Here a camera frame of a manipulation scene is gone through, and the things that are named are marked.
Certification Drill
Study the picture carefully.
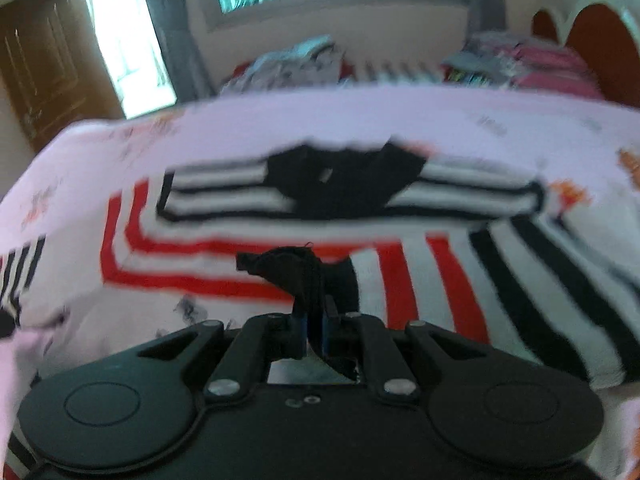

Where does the pink floral bed sheet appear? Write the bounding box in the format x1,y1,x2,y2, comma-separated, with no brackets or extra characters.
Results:
1,84,639,479

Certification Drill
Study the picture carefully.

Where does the grey left curtain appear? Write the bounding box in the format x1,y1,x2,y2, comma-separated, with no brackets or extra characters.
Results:
145,0,216,104

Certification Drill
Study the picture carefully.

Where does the pink grey folded clothes stack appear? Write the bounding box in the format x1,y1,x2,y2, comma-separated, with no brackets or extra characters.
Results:
440,32,604,101

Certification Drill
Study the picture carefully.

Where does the brown wooden door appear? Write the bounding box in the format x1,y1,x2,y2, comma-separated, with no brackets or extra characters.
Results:
1,0,125,152

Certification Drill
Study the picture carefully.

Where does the red white scalloped headboard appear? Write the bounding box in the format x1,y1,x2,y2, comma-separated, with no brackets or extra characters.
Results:
530,3,639,108

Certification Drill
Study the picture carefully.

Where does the grey white clothes pile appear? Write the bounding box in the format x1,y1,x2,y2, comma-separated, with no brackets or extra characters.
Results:
219,35,344,96

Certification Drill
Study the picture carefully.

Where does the red striped cloth behind bed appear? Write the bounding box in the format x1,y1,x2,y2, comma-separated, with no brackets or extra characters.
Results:
341,60,444,86

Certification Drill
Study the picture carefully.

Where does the striped black red white sweater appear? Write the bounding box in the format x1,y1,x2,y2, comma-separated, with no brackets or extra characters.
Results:
1,144,639,389

